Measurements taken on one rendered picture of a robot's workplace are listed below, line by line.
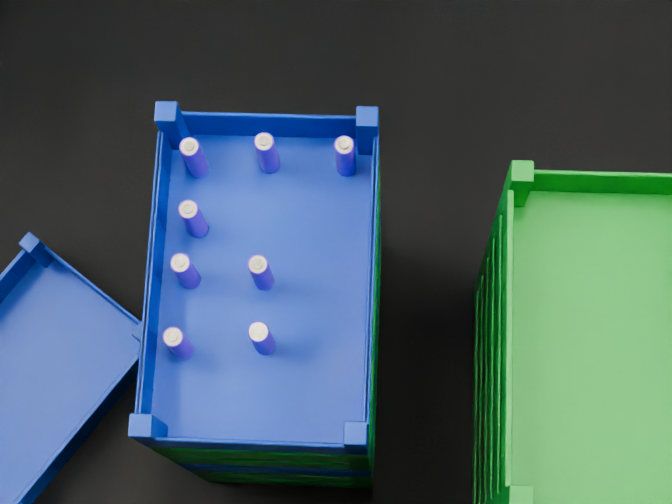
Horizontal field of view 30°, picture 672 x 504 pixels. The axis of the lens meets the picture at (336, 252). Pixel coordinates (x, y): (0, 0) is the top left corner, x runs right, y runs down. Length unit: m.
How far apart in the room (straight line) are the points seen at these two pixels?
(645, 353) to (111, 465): 0.70
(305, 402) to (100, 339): 0.51
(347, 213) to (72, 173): 0.57
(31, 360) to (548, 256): 0.71
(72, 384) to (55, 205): 0.23
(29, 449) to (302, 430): 0.54
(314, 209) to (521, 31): 0.60
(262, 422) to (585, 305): 0.31
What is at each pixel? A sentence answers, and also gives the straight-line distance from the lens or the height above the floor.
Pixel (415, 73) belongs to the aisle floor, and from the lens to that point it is 1.65.
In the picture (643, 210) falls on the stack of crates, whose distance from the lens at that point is 1.19.
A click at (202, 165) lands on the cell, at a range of 1.17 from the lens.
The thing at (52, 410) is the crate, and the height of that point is 0.00.
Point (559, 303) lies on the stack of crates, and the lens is 1.16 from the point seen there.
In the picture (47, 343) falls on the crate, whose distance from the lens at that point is 1.60.
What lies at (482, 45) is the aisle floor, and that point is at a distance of 1.67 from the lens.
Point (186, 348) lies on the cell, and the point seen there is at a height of 0.44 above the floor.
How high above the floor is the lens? 1.52
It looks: 75 degrees down
